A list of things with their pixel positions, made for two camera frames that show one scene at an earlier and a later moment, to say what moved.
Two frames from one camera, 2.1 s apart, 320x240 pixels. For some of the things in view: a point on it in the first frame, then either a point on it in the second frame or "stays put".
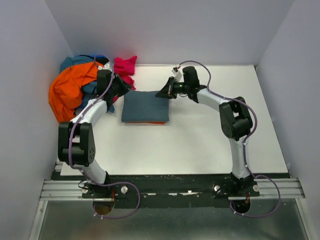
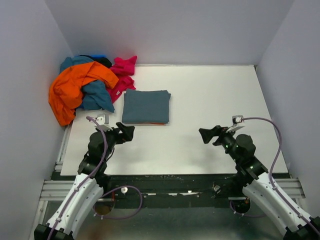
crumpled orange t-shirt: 65,90 stays put
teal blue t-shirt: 89,89 stays put
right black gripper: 170,88 → 219,136
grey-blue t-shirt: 144,106 stays put
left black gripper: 119,85 → 119,134
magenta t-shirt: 124,68 stays put
